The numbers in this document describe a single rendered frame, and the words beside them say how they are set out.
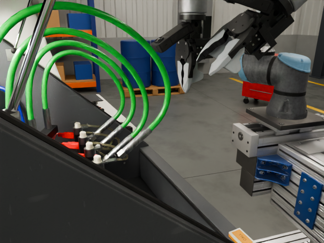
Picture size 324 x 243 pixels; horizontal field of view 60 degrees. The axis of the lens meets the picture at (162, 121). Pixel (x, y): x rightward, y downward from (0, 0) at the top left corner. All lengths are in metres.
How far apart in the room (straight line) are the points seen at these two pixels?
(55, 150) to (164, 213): 0.13
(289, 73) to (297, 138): 0.26
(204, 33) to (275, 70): 0.42
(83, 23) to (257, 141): 5.13
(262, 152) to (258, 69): 0.32
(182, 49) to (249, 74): 0.46
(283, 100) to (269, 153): 0.21
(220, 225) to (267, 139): 0.52
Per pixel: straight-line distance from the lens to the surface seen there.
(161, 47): 0.75
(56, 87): 0.90
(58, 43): 0.73
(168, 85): 0.64
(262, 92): 4.94
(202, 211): 0.73
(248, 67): 1.19
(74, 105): 0.92
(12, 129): 0.24
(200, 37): 0.81
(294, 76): 1.13
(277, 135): 1.15
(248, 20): 0.65
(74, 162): 0.25
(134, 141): 0.65
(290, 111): 1.15
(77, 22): 5.91
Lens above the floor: 1.39
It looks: 20 degrees down
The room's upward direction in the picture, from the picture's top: straight up
